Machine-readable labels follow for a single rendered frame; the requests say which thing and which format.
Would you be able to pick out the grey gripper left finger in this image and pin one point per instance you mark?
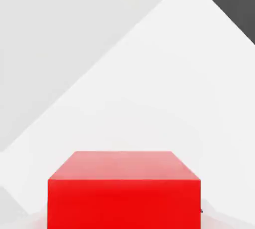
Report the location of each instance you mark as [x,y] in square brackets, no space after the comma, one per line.
[36,223]

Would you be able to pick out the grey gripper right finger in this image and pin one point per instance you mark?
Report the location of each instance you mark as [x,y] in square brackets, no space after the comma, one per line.
[217,220]

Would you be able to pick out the small red cube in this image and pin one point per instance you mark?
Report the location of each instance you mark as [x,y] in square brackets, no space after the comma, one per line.
[124,203]

